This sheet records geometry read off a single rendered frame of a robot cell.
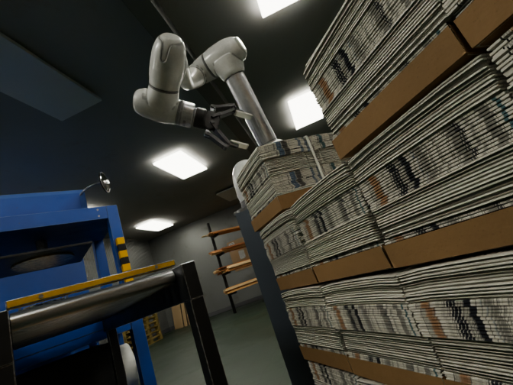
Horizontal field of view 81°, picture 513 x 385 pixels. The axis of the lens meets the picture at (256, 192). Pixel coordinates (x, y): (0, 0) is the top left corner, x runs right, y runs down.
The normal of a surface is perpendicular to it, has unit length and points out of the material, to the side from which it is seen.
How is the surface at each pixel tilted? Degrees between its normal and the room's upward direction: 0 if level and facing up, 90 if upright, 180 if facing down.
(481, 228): 93
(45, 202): 90
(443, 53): 92
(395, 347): 90
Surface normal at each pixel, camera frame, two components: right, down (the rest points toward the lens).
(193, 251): -0.24, -0.18
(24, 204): 0.57, -0.41
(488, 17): -0.89, 0.27
